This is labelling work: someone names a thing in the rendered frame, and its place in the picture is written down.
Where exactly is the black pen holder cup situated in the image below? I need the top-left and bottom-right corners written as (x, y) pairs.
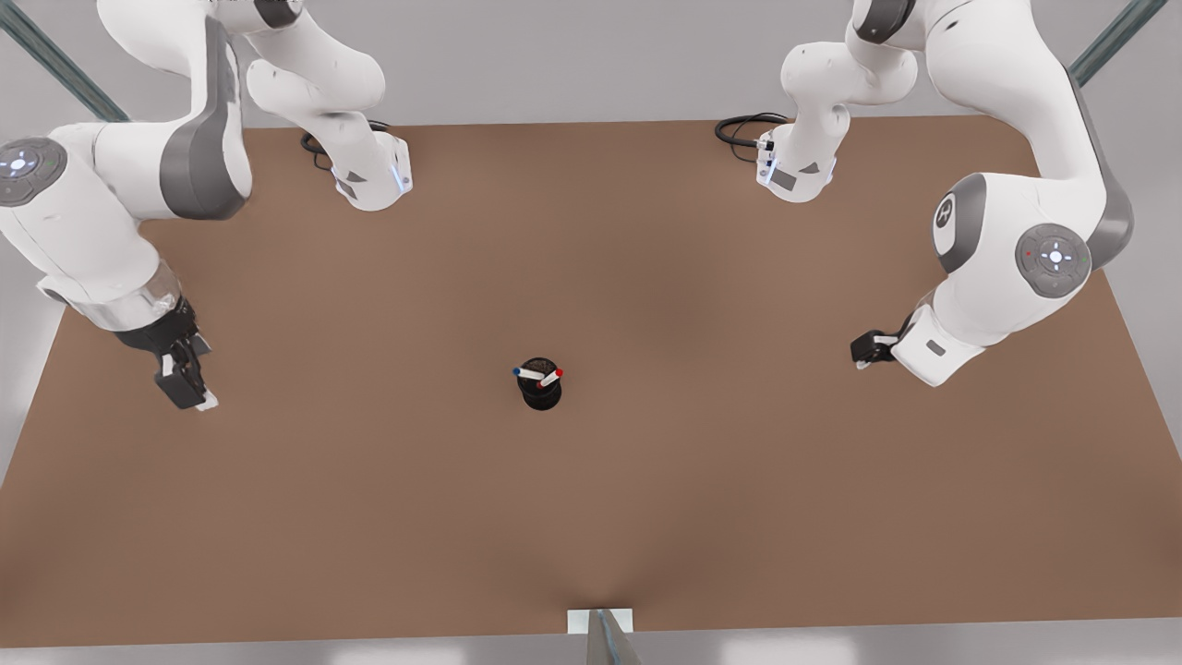
top-left (517, 357), bottom-right (563, 412)

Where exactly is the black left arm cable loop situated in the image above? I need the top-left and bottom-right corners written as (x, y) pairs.
top-left (715, 113), bottom-right (791, 163)

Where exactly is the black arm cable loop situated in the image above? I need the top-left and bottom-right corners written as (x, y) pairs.
top-left (715, 113), bottom-right (791, 163)
top-left (300, 120), bottom-right (392, 172)

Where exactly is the black right arm cable loop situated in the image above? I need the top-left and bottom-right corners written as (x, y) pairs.
top-left (300, 120), bottom-right (392, 172)

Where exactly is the silver frame post with foot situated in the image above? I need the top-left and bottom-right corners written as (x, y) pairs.
top-left (567, 608), bottom-right (645, 665)

